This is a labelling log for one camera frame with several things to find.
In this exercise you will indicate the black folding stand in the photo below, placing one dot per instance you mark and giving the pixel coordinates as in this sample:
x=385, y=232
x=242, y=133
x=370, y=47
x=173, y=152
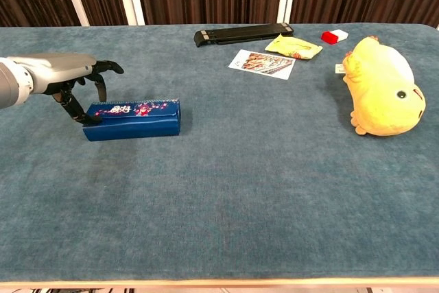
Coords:
x=240, y=34

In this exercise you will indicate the red and white small box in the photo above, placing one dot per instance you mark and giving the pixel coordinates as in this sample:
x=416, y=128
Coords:
x=331, y=37

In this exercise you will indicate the white photo card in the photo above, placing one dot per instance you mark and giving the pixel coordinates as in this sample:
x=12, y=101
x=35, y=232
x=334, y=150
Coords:
x=262, y=64

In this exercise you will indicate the blue glasses case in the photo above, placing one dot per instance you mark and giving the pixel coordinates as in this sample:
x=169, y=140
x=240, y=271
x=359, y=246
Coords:
x=133, y=126

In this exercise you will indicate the yellow chick plush toy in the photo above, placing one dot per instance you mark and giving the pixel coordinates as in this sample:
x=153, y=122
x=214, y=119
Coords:
x=380, y=90

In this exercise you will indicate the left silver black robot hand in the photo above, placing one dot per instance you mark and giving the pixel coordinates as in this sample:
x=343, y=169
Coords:
x=65, y=70

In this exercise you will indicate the blue table cloth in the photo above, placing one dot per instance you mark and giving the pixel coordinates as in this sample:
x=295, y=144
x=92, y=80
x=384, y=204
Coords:
x=219, y=197

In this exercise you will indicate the yellow snack packet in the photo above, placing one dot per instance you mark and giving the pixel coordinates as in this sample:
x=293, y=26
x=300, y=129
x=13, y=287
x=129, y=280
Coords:
x=293, y=47

